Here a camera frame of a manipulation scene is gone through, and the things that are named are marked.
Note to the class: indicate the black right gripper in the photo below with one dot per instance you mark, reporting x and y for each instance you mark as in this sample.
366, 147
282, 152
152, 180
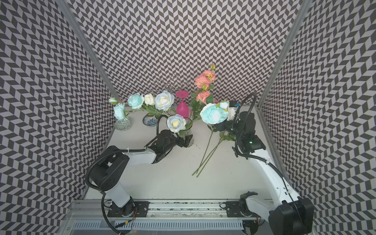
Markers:
220, 127

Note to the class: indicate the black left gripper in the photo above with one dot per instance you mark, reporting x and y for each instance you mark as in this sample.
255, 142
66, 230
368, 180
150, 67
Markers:
182, 144

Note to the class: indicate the clear glass vase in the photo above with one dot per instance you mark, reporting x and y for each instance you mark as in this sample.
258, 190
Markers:
187, 134

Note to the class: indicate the peach pink peony stem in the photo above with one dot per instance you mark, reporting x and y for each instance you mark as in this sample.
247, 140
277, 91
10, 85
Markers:
223, 136

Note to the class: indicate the teal and white flower spray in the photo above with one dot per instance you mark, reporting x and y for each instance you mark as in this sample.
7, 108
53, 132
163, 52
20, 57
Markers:
135, 102

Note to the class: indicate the pink ranunculus spray stem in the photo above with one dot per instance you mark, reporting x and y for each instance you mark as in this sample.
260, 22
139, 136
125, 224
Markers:
203, 95

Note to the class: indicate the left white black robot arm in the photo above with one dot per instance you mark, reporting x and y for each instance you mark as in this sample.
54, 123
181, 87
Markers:
105, 172

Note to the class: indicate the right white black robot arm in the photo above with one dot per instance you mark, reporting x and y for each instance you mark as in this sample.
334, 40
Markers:
264, 170

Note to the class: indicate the blue floral ceramic bowl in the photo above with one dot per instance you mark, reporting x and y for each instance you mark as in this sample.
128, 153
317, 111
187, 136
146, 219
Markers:
150, 120

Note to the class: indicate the magenta wine glass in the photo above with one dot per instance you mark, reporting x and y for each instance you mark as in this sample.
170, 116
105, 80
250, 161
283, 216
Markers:
182, 108

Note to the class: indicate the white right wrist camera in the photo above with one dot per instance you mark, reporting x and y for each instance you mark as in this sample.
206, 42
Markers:
232, 109

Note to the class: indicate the aluminium corner frame post right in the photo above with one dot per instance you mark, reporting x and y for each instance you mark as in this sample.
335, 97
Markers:
285, 50

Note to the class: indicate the aluminium corner frame post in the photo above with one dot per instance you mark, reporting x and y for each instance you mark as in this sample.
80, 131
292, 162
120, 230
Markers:
65, 9
285, 50

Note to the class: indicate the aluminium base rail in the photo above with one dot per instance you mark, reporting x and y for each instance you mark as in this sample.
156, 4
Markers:
245, 216

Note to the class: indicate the aluminium corner frame post left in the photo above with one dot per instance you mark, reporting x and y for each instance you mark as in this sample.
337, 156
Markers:
65, 9

